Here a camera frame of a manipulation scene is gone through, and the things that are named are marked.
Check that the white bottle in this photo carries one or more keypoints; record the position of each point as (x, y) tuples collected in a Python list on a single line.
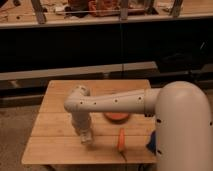
[(87, 138)]

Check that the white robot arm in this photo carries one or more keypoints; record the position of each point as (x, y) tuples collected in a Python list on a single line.
[(184, 121)]

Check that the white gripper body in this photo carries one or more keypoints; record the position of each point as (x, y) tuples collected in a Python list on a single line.
[(81, 121)]

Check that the orange carrot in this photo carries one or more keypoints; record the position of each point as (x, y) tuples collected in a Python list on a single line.
[(121, 143)]

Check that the blue cloth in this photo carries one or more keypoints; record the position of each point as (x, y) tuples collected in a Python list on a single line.
[(151, 146)]

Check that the orange ceramic bowl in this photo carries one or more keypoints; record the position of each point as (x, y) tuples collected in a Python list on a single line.
[(116, 116)]

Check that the wooden shelf with clutter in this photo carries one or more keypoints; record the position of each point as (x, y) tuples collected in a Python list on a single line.
[(46, 13)]

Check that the wooden folding table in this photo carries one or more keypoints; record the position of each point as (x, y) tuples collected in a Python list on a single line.
[(53, 139)]

